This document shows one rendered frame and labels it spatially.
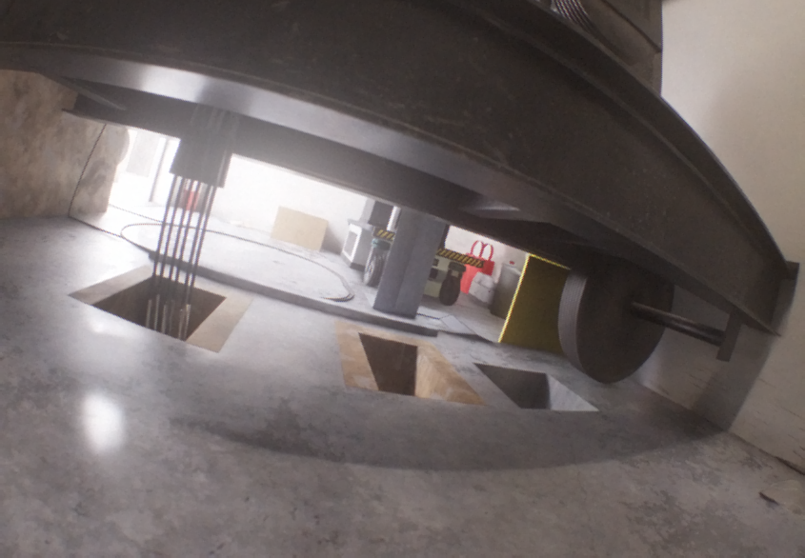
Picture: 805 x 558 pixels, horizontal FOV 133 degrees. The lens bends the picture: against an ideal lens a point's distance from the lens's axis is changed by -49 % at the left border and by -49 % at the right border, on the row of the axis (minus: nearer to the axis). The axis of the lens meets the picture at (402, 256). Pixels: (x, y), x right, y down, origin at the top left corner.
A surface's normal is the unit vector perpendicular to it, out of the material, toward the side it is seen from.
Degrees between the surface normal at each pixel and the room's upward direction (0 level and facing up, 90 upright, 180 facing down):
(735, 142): 90
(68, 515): 0
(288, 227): 90
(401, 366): 90
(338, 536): 0
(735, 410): 90
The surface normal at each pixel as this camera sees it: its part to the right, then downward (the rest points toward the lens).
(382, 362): 0.24, 0.13
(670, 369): -0.93, -0.27
